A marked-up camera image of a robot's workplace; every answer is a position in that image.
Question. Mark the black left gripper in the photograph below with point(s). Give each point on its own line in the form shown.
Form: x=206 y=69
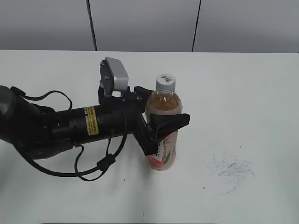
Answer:
x=122 y=116

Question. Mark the pink oolong tea bottle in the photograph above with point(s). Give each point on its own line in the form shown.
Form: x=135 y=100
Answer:
x=163 y=104

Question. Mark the white bottle cap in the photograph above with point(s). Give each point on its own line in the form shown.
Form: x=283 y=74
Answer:
x=165 y=83

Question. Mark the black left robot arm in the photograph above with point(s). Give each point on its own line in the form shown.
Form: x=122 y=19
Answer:
x=39 y=132

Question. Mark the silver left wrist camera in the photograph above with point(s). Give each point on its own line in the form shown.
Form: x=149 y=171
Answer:
x=114 y=77

